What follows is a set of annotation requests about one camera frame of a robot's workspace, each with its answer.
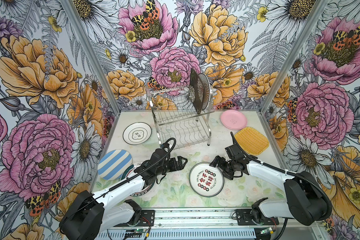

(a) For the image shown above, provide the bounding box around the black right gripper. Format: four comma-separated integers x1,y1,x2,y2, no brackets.
209,155,238,182

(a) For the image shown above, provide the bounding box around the black square floral plate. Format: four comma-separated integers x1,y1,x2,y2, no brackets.
189,69,204,114

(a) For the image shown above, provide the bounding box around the white plate orange sunburst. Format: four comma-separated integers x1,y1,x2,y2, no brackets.
199,73,210,110

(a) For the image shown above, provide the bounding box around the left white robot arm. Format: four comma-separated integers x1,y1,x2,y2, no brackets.
59,149,188,240

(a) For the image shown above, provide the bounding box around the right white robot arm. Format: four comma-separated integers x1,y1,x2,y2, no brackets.
210,144,333,226

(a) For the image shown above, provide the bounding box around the chrome two-tier dish rack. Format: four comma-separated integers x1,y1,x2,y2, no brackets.
147,86,214,149

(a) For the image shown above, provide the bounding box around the yellow woven-pattern tray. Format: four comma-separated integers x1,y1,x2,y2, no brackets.
235,127,270,156

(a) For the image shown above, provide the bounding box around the white plate green red rim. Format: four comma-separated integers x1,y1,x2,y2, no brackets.
121,162,155,197

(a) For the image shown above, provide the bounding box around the pink plastic plate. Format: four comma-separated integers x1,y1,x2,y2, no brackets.
220,110,248,130

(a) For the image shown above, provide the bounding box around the white plate black clover outline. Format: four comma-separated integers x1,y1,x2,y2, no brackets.
123,122,152,145

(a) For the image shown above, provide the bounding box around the blue white striped plate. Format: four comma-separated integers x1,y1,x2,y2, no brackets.
98,149,132,181

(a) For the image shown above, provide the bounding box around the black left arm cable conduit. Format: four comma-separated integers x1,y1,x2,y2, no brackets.
62,137,177,223

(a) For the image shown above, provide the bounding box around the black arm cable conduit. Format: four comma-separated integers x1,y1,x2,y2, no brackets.
230,131,333,221
62,137,177,223

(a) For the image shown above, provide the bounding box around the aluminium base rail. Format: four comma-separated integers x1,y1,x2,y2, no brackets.
97,208,328,240

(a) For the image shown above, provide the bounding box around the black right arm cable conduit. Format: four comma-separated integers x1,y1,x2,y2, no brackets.
230,131,333,221

